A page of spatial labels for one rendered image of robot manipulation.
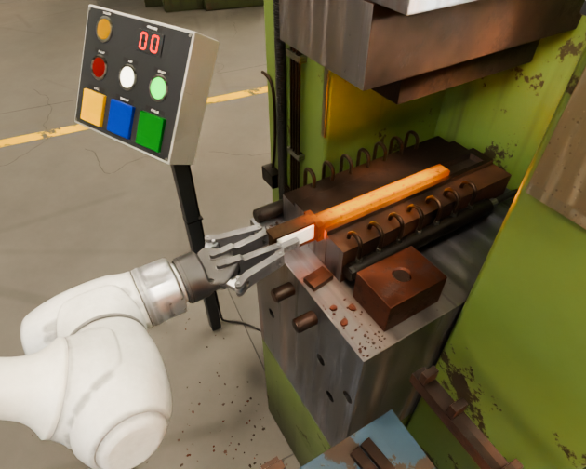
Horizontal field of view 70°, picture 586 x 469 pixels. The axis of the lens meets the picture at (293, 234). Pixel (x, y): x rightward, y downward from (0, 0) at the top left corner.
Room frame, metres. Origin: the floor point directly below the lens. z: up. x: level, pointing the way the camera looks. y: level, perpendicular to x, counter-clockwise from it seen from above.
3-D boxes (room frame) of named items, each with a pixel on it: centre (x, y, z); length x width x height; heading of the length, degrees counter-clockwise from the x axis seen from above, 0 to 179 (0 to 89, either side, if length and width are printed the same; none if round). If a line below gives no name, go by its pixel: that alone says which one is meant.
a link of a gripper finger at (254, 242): (0.48, 0.08, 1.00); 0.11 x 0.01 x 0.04; 126
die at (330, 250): (0.67, -0.21, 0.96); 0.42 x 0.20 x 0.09; 121
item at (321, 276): (0.48, -0.05, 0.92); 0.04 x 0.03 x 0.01; 129
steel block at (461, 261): (0.63, -0.25, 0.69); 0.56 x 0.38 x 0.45; 121
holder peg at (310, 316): (0.42, -0.02, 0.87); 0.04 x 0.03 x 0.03; 121
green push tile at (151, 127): (0.84, 0.32, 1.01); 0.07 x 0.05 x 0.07; 56
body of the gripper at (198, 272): (0.43, 0.13, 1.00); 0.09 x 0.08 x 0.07; 121
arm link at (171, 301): (0.40, 0.20, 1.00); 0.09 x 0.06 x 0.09; 31
